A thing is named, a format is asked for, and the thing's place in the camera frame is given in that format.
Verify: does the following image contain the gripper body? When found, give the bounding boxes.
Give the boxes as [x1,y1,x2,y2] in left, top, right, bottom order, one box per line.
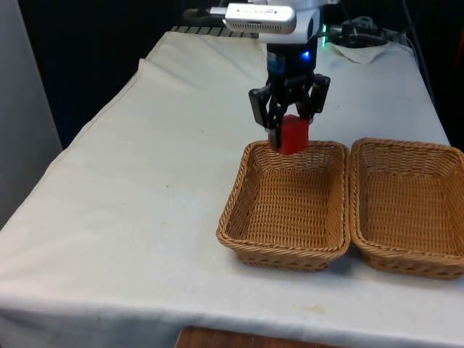
[267,41,318,82]

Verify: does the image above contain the black cable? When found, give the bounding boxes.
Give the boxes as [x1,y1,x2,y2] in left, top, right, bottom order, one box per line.
[182,6,228,25]
[401,0,436,106]

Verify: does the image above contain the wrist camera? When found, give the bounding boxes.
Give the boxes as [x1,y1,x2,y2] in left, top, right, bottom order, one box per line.
[221,3,297,36]

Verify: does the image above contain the wicker basket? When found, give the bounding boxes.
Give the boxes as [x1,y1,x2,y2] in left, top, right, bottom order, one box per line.
[349,136,464,281]
[216,138,352,273]

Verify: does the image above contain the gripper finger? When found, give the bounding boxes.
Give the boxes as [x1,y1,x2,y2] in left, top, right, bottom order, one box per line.
[289,72,332,123]
[248,78,291,150]

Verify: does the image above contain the red cube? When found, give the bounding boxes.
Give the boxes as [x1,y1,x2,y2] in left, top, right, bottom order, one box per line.
[278,114,310,157]

